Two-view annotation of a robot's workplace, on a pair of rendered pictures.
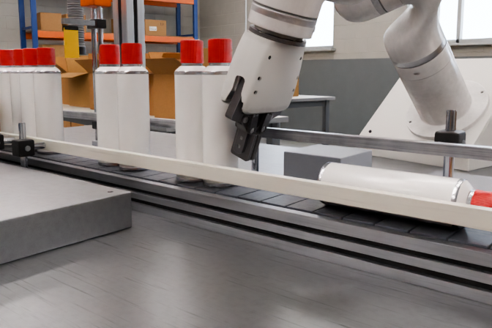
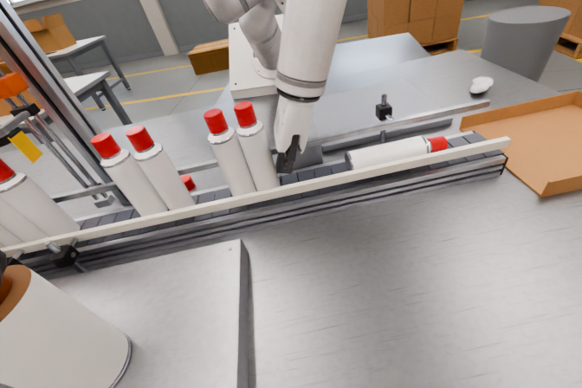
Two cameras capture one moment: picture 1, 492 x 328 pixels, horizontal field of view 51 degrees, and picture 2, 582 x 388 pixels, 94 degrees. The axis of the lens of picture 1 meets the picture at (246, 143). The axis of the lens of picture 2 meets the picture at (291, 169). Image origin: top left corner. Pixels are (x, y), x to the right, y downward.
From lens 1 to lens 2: 0.50 m
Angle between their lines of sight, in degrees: 46
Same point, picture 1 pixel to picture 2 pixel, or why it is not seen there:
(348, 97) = (105, 29)
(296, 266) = (369, 216)
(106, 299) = (352, 319)
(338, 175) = (363, 160)
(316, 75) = (67, 17)
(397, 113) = (244, 67)
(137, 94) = (168, 166)
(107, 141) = (151, 207)
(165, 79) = not seen: outside the picture
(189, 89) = (233, 150)
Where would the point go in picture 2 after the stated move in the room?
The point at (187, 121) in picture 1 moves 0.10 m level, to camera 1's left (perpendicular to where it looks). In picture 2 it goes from (238, 170) to (193, 202)
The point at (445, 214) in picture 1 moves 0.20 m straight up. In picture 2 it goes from (431, 160) to (450, 58)
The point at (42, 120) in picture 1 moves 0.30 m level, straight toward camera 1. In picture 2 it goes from (46, 222) to (155, 257)
